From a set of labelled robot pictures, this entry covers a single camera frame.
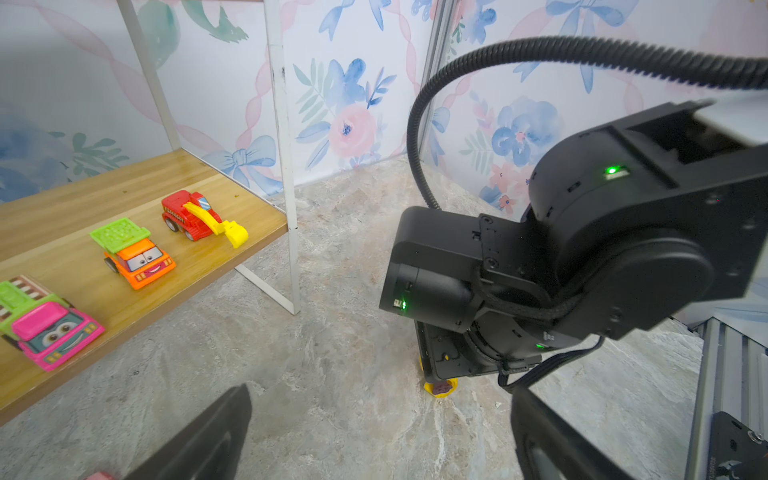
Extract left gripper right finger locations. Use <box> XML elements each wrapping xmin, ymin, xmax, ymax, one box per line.
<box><xmin>510</xmin><ymin>387</ymin><xmax>630</xmax><ymax>479</ymax></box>

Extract pink pig toy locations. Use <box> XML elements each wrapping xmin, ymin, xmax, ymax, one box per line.
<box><xmin>84</xmin><ymin>471</ymin><xmax>115</xmax><ymax>480</ymax></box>

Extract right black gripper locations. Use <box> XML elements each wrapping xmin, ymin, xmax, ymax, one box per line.
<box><xmin>415</xmin><ymin>321</ymin><xmax>542</xmax><ymax>381</ymax></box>

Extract pink toy car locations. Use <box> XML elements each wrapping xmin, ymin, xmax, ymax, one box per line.
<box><xmin>1</xmin><ymin>275</ymin><xmax>105</xmax><ymax>372</ymax></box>

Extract white frame wooden two-tier shelf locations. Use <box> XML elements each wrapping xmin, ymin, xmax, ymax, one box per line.
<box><xmin>1</xmin><ymin>1</ymin><xmax>288</xmax><ymax>422</ymax></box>

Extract yellow figure toy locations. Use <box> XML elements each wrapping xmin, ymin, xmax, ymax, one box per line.
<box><xmin>419</xmin><ymin>359</ymin><xmax>458</xmax><ymax>399</ymax></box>

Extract red yellow toy excavator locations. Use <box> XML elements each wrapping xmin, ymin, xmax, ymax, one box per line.
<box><xmin>161</xmin><ymin>190</ymin><xmax>249</xmax><ymax>249</ymax></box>

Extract green orange toy truck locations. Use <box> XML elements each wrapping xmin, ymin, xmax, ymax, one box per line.
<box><xmin>89</xmin><ymin>217</ymin><xmax>176</xmax><ymax>290</ymax></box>

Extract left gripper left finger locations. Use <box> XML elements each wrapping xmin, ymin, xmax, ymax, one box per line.
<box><xmin>128</xmin><ymin>384</ymin><xmax>252</xmax><ymax>479</ymax></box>

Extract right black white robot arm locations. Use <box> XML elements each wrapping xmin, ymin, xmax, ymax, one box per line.
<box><xmin>379</xmin><ymin>93</ymin><xmax>767</xmax><ymax>383</ymax></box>

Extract right black corrugated cable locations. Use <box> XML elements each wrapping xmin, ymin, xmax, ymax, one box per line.
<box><xmin>406</xmin><ymin>35</ymin><xmax>768</xmax><ymax>211</ymax></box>

